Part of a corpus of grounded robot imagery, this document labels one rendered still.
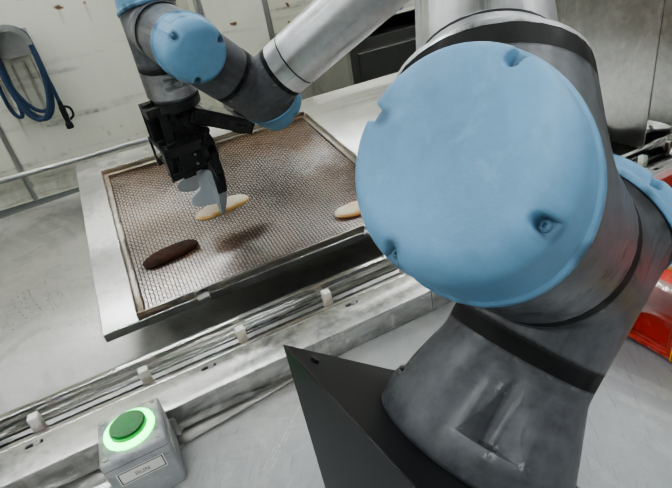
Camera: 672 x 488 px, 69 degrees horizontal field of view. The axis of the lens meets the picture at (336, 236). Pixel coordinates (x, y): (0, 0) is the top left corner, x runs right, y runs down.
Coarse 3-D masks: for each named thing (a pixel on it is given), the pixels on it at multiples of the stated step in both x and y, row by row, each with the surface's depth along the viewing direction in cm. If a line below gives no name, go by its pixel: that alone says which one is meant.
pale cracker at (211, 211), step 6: (228, 198) 88; (234, 198) 88; (240, 198) 88; (246, 198) 88; (216, 204) 86; (228, 204) 86; (234, 204) 86; (240, 204) 87; (204, 210) 86; (210, 210) 85; (216, 210) 85; (228, 210) 86; (198, 216) 85; (204, 216) 85; (210, 216) 85; (216, 216) 85
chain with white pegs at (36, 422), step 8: (640, 160) 97; (656, 160) 101; (400, 272) 81; (328, 296) 76; (344, 296) 79; (328, 304) 76; (288, 320) 76; (240, 328) 71; (272, 328) 75; (240, 336) 71; (216, 352) 72; (200, 360) 71; (144, 368) 67; (144, 376) 67; (160, 376) 70; (144, 384) 68; (88, 408) 67; (32, 416) 63; (40, 416) 64; (32, 424) 63; (40, 424) 63; (16, 440) 64
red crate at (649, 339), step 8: (664, 272) 73; (664, 280) 72; (640, 320) 61; (648, 320) 60; (656, 320) 59; (664, 320) 58; (632, 328) 63; (640, 328) 62; (648, 328) 61; (656, 328) 60; (664, 328) 59; (632, 336) 63; (640, 336) 62; (648, 336) 61; (656, 336) 60; (664, 336) 59; (648, 344) 61; (656, 344) 60; (664, 344) 60; (656, 352) 60; (664, 352) 59
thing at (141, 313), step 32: (256, 128) 122; (288, 128) 121; (320, 128) 118; (352, 160) 105; (128, 192) 104; (192, 192) 102; (256, 192) 99; (288, 192) 98; (352, 192) 96; (128, 224) 95; (160, 224) 94; (256, 224) 91; (320, 224) 89; (128, 256) 86; (192, 256) 85; (224, 256) 85; (256, 256) 84; (288, 256) 82; (160, 288) 80
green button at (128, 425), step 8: (120, 416) 55; (128, 416) 55; (136, 416) 55; (144, 416) 55; (112, 424) 55; (120, 424) 54; (128, 424) 54; (136, 424) 54; (144, 424) 54; (112, 432) 54; (120, 432) 53; (128, 432) 53; (136, 432) 53; (112, 440) 53; (120, 440) 53; (128, 440) 53
